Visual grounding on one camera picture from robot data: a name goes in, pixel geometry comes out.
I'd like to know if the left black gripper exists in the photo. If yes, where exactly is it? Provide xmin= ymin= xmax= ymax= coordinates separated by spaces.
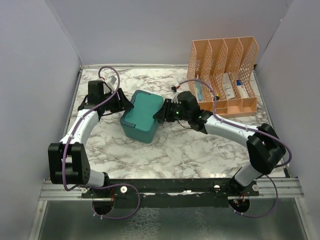
xmin=101 ymin=88 xmax=135 ymax=113

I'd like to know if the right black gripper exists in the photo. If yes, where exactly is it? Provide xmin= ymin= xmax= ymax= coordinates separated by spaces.
xmin=153 ymin=99 xmax=191 ymax=123

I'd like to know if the teal medicine kit box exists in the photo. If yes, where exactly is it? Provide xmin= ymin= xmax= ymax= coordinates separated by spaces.
xmin=120 ymin=90 xmax=164 ymax=144

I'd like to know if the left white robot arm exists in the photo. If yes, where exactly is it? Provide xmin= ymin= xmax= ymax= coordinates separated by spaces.
xmin=48 ymin=80 xmax=134 ymax=198

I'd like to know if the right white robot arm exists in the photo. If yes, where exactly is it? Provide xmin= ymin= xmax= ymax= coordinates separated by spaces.
xmin=153 ymin=91 xmax=286 ymax=196

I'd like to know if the white red medicine box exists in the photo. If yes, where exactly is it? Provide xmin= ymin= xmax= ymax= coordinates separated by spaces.
xmin=236 ymin=79 xmax=250 ymax=98

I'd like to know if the blue item in rack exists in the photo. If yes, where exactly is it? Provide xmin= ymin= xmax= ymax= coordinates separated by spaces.
xmin=195 ymin=81 xmax=204 ymax=102

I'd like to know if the peach file organizer rack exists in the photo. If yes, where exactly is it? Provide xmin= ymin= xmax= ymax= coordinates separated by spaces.
xmin=186 ymin=36 xmax=259 ymax=118

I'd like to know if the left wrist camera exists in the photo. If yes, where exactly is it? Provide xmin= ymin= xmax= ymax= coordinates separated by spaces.
xmin=104 ymin=75 xmax=117 ymax=92

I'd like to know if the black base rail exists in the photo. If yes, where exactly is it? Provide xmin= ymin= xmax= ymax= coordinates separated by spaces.
xmin=82 ymin=178 xmax=259 ymax=209

